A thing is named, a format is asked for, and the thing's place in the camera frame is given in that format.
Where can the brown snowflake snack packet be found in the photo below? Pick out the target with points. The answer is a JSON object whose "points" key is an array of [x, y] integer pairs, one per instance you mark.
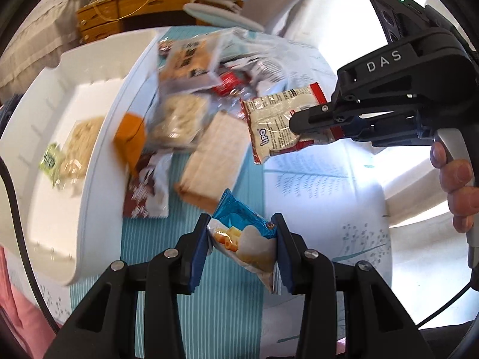
{"points": [[148, 190]]}

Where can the white storage box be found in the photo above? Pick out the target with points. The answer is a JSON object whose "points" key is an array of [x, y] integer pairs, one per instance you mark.
{"points": [[48, 209]]}

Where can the lace piano cover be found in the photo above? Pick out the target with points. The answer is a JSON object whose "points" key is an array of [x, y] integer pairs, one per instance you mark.
{"points": [[45, 18]]}

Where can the green label cracker packet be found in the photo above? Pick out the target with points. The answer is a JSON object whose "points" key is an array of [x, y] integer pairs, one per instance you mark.
{"points": [[80, 146]]}

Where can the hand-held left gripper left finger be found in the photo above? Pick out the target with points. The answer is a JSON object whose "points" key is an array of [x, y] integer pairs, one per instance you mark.
{"points": [[198, 258]]}

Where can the white printed curtain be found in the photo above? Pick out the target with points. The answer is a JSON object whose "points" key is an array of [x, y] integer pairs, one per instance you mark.
{"points": [[336, 7]]}

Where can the clear round cracker packet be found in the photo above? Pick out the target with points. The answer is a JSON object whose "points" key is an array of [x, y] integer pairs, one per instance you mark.
{"points": [[179, 119]]}

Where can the grey office chair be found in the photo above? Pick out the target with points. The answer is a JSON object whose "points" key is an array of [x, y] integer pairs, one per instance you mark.
{"points": [[284, 0]]}

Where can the silver snack packet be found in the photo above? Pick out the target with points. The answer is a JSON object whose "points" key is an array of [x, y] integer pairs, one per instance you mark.
{"points": [[258, 60]]}

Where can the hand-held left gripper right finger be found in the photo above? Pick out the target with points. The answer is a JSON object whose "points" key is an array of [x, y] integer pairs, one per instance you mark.
{"points": [[284, 261]]}

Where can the blue snack packet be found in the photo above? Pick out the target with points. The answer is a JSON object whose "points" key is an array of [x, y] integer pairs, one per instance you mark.
{"points": [[239, 239]]}

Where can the tan cracker packet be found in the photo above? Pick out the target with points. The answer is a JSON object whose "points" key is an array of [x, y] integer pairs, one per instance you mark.
{"points": [[213, 157]]}

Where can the person's right hand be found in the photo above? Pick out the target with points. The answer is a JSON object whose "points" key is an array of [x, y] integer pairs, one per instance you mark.
{"points": [[458, 187]]}

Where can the pink bedding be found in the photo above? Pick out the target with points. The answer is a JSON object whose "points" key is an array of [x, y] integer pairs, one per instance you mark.
{"points": [[26, 299]]}

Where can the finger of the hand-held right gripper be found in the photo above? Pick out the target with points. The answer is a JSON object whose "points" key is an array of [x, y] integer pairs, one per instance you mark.
{"points": [[310, 119], [355, 129]]}

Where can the beige brown snack packet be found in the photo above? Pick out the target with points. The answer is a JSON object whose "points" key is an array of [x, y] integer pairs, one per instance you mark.
{"points": [[187, 61]]}

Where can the white red snack packet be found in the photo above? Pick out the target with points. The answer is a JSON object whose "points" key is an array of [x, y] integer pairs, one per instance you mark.
{"points": [[269, 119]]}

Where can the wooden desk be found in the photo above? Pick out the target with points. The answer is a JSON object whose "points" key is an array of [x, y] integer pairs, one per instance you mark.
{"points": [[142, 3]]}

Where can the dark blue folded cloth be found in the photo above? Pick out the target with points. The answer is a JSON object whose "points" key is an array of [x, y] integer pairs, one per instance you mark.
{"points": [[9, 116]]}

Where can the orange snack packet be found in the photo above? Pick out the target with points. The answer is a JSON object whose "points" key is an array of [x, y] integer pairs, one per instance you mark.
{"points": [[129, 140]]}

